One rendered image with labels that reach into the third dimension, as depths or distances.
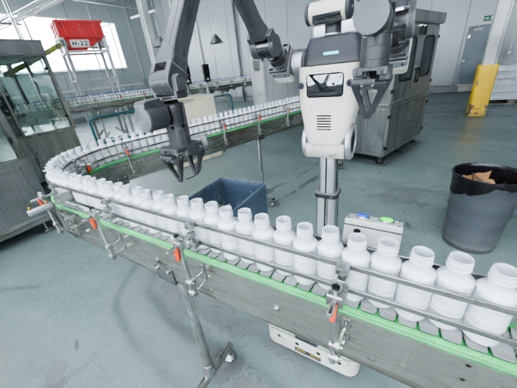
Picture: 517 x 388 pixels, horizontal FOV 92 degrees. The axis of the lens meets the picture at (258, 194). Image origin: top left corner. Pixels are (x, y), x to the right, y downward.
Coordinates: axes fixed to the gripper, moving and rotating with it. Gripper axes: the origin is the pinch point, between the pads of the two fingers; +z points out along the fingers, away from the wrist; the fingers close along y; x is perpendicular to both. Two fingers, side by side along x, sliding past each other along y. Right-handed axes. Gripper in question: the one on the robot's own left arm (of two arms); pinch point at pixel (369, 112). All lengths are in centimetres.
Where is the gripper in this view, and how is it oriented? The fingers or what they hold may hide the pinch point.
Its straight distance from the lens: 64.4
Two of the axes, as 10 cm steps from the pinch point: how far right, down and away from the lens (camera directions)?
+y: 5.0, -4.3, 7.5
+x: -8.6, -1.5, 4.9
